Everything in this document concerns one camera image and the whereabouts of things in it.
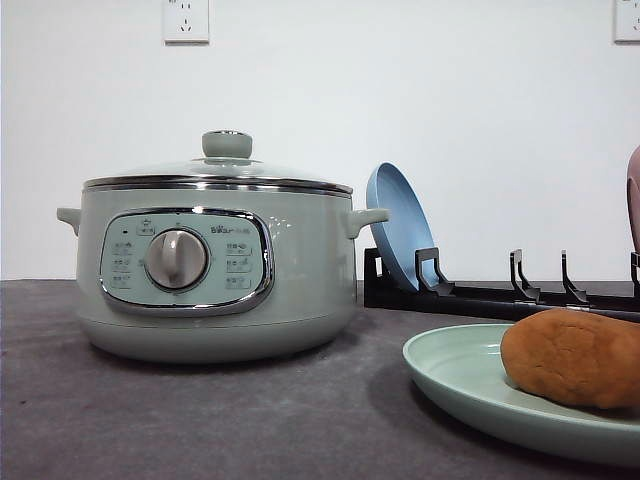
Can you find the glass pot lid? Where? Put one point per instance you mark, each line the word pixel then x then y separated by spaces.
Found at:
pixel 226 165

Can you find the green plate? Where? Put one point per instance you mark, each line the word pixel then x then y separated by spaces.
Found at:
pixel 464 364

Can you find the brown potato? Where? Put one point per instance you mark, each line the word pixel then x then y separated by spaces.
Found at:
pixel 575 356

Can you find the blue plate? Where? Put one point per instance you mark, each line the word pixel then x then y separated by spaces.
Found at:
pixel 408 228

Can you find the green electric steamer pot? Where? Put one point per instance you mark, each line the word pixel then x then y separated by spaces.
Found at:
pixel 216 271

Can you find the pink plate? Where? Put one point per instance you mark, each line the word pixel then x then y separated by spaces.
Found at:
pixel 633 198

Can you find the black dish rack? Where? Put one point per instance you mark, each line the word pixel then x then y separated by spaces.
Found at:
pixel 501 305

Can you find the white wall socket left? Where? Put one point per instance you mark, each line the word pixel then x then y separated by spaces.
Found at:
pixel 186 23

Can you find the white wall socket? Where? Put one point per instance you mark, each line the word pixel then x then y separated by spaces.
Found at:
pixel 624 23
pixel 186 23

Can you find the white wall socket right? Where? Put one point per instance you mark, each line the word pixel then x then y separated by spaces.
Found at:
pixel 624 23

